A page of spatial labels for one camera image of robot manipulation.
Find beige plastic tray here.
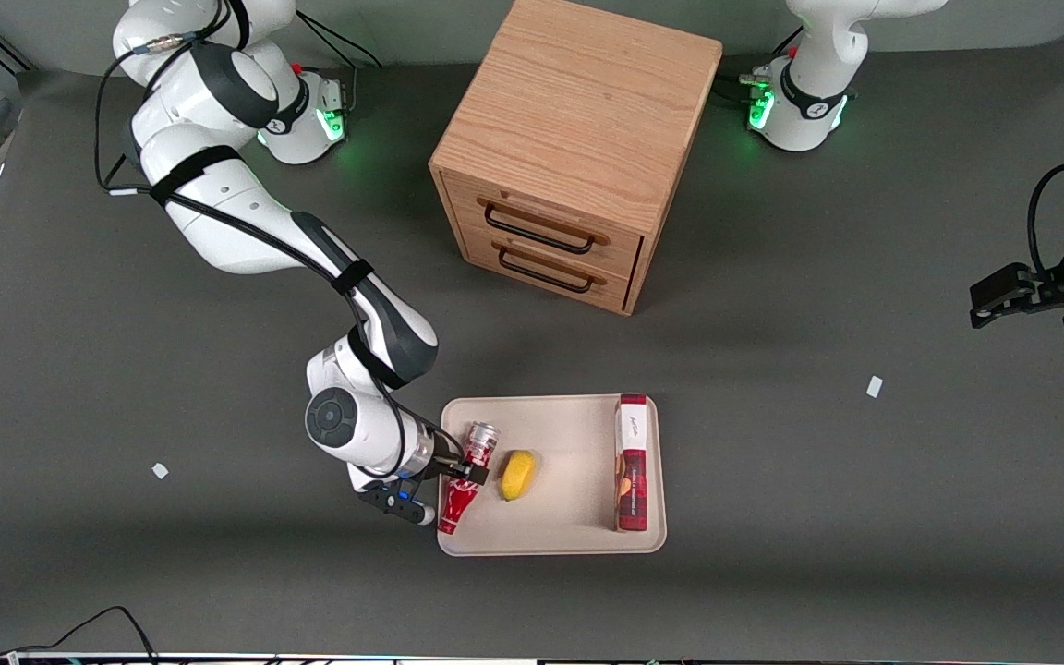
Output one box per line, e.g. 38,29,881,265
437,393,668,558

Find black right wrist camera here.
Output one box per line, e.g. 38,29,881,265
354,478,437,527

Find black left arm base cables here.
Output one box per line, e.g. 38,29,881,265
715,26,805,104

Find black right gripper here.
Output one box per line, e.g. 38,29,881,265
429,447,490,485

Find yellow lemon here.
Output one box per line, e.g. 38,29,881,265
499,450,536,502

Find wooden drawer with black handle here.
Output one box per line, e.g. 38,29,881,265
461,227,636,313
442,170,646,281

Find red white cookie box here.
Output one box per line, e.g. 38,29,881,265
612,393,650,533

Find black right arm base cables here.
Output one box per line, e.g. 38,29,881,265
296,11,385,116

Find wooden drawer cabinet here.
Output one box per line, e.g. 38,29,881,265
429,0,724,318

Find red coke bottle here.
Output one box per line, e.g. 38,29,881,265
437,421,502,536

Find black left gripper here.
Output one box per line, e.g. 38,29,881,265
970,263,1064,330

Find black arm base cables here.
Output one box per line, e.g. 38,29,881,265
296,11,385,116
715,26,805,104

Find black floor cable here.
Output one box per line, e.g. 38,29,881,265
0,605,160,665

